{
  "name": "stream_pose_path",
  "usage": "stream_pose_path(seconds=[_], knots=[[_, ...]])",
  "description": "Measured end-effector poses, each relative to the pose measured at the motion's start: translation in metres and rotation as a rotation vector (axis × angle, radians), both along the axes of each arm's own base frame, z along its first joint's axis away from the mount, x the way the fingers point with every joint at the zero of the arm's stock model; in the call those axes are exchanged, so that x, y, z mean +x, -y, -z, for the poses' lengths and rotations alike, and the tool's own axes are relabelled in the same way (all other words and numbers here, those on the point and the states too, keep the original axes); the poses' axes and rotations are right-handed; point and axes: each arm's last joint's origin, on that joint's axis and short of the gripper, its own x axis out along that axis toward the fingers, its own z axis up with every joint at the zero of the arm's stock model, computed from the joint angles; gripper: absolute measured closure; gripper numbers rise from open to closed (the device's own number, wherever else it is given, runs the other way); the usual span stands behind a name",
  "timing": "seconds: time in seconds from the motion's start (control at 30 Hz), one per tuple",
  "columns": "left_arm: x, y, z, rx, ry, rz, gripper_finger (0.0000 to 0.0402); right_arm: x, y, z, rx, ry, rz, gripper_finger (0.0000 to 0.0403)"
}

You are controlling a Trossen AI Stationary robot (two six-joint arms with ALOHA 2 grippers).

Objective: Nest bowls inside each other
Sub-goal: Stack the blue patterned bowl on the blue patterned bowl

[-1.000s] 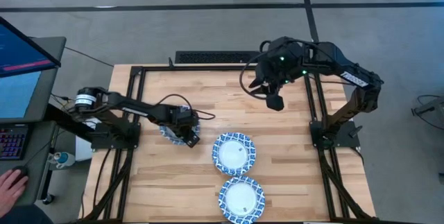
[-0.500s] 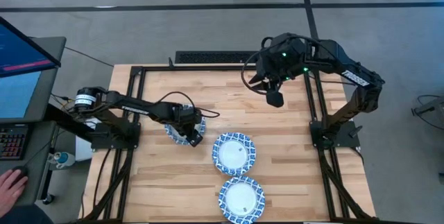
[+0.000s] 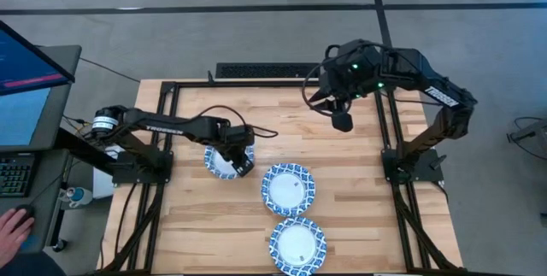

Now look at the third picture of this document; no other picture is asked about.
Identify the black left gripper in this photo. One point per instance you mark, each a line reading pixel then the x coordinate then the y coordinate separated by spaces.
pixel 239 139

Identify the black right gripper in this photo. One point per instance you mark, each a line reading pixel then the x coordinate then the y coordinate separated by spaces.
pixel 346 86

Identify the blue patterned paper bowl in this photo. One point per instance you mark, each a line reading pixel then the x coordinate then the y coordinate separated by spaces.
pixel 287 190
pixel 297 246
pixel 218 165

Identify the person's forearm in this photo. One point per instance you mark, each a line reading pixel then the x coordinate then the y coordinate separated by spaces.
pixel 34 266

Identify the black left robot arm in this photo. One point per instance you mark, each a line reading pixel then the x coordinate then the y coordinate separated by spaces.
pixel 171 124

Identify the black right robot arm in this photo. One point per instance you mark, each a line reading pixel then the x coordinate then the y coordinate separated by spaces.
pixel 440 96

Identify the black floor grille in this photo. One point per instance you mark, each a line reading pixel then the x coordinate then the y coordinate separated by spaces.
pixel 265 70

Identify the white box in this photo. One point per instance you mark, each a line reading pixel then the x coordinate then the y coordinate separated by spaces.
pixel 104 183

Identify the white bottle teal cap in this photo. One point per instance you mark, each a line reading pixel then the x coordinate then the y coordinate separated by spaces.
pixel 79 196

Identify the grey desk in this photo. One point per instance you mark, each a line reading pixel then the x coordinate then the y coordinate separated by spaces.
pixel 47 199

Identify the dark metal floor stand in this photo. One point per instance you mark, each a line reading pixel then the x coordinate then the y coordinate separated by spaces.
pixel 527 133

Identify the black caster wheel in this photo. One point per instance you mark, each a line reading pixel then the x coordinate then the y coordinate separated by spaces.
pixel 60 244

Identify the grey computer monitor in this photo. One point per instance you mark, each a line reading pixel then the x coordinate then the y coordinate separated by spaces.
pixel 21 118

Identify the black computer mouse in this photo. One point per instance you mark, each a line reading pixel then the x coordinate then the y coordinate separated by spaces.
pixel 26 211

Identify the thin black computer monitor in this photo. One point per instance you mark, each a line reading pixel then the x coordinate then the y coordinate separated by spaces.
pixel 25 66

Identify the backlit black keyboard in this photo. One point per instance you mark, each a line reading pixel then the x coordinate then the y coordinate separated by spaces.
pixel 15 177

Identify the person's hand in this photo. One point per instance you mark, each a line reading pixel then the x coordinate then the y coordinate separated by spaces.
pixel 13 235

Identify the black metal rig frame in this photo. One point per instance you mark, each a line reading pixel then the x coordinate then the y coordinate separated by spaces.
pixel 256 83

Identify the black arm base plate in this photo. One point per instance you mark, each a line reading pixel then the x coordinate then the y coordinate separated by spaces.
pixel 128 177
pixel 427 174

